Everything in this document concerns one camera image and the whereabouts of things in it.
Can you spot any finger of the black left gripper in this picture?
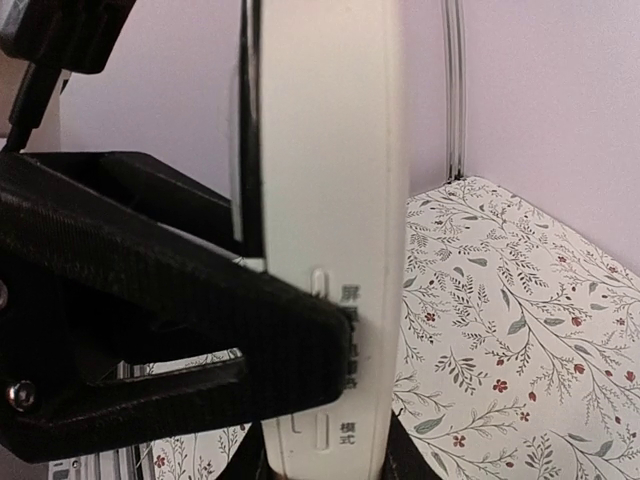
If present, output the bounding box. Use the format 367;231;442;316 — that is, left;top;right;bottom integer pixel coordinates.
32;151;234;240
1;153;351;463

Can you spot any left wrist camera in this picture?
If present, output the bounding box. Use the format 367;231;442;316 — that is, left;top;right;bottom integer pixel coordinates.
1;0;135;152

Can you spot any floral patterned table mat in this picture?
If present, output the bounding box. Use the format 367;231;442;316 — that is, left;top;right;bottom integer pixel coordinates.
47;174;640;480

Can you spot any white remote control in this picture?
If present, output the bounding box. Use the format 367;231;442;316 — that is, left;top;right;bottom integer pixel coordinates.
238;1;408;479

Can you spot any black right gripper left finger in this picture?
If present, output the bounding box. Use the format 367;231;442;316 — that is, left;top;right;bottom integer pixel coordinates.
232;422;268;480

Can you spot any right aluminium post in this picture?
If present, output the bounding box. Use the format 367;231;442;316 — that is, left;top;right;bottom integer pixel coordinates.
441;0;467;183

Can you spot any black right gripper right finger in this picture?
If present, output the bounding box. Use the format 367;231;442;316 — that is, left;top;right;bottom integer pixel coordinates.
380;412;440;480

